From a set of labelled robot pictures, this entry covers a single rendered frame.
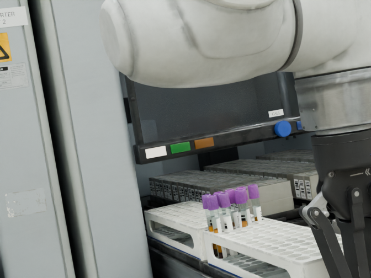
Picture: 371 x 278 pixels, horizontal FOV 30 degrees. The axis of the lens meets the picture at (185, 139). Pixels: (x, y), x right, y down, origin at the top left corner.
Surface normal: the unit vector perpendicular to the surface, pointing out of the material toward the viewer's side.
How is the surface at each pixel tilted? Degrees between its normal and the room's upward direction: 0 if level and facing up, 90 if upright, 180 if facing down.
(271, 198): 90
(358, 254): 90
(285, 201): 90
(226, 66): 138
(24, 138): 90
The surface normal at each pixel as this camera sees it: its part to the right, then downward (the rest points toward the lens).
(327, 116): -0.56, 0.14
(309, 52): 0.26, 0.71
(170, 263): -0.93, 0.17
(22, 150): 0.33, 0.00
